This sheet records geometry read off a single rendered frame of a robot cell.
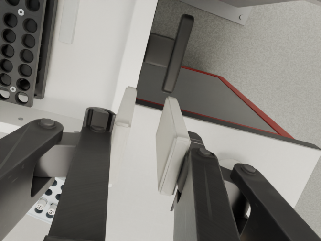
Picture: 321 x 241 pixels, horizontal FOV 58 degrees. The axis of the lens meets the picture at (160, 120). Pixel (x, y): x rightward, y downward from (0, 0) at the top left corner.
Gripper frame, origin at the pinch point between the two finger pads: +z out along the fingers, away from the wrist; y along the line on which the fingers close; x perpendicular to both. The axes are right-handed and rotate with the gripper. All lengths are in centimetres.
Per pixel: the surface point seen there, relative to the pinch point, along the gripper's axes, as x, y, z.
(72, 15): 3.8, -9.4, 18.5
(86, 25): 3.2, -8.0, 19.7
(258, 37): 10, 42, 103
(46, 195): -23.5, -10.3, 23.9
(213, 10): 14, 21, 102
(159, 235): -29.5, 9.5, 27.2
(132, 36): 4.0, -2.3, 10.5
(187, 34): 5.4, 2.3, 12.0
